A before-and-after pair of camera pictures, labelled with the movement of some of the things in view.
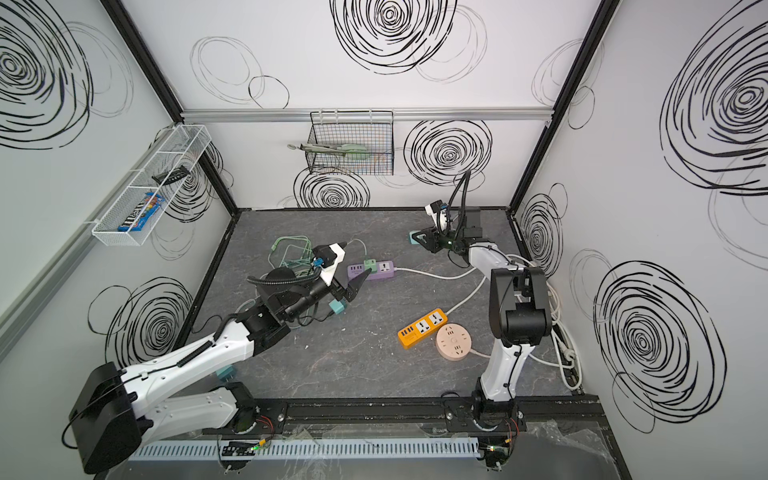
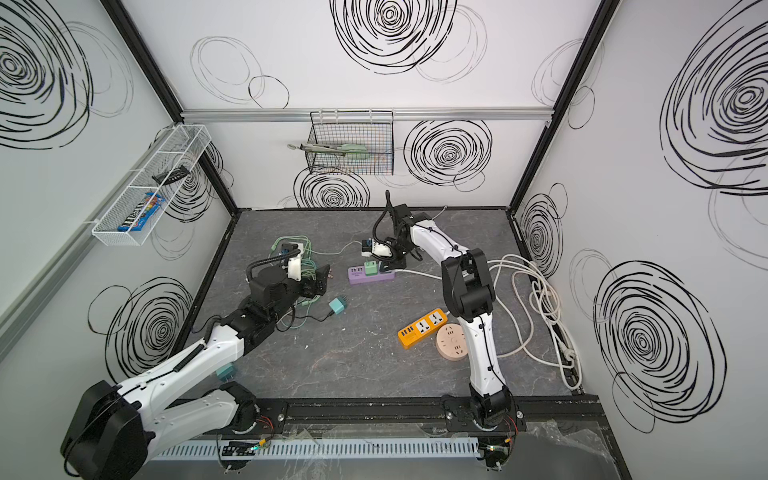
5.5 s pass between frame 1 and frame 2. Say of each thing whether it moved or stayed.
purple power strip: stayed
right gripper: moved
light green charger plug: stayed
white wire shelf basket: stayed
